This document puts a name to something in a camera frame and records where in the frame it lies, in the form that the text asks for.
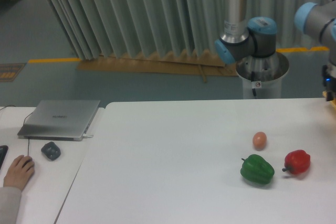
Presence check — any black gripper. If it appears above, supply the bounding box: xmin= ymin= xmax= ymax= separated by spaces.
xmin=322 ymin=65 xmax=335 ymax=101

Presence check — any black computer mouse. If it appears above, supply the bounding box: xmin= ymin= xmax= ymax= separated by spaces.
xmin=22 ymin=156 xmax=34 ymax=169

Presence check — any beige sleeved forearm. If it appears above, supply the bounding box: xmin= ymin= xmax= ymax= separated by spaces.
xmin=1 ymin=187 xmax=22 ymax=223

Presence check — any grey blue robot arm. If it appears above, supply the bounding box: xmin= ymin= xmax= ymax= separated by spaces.
xmin=215 ymin=0 xmax=335 ymax=102

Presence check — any person's hand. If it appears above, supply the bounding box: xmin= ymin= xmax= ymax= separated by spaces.
xmin=3 ymin=155 xmax=35 ymax=191

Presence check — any yellow plastic basket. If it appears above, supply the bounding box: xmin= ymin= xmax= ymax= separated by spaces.
xmin=322 ymin=91 xmax=336 ymax=109

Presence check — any red bell pepper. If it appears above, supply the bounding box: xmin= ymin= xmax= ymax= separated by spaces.
xmin=282 ymin=150 xmax=311 ymax=175

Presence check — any brown egg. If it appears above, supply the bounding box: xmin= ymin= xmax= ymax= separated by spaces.
xmin=253 ymin=132 xmax=267 ymax=149

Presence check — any green bell pepper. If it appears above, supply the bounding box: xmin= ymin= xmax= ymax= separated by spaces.
xmin=240 ymin=154 xmax=275 ymax=185

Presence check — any brown cardboard sheet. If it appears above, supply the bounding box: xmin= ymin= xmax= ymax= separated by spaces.
xmin=77 ymin=49 xmax=237 ymax=78

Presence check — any grey-green folding curtain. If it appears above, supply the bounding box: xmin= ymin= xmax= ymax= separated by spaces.
xmin=47 ymin=0 xmax=329 ymax=60

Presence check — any silver laptop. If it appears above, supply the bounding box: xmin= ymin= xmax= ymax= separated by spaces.
xmin=17 ymin=100 xmax=100 ymax=141

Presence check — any black clip device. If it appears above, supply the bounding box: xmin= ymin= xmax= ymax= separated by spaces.
xmin=41 ymin=142 xmax=61 ymax=161

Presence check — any black keyboard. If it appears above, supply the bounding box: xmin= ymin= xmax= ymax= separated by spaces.
xmin=0 ymin=145 xmax=8 ymax=169

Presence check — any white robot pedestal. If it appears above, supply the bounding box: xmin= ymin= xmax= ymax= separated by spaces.
xmin=236 ymin=52 xmax=289 ymax=99

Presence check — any black mouse cable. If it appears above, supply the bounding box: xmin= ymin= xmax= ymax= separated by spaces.
xmin=0 ymin=104 xmax=40 ymax=158

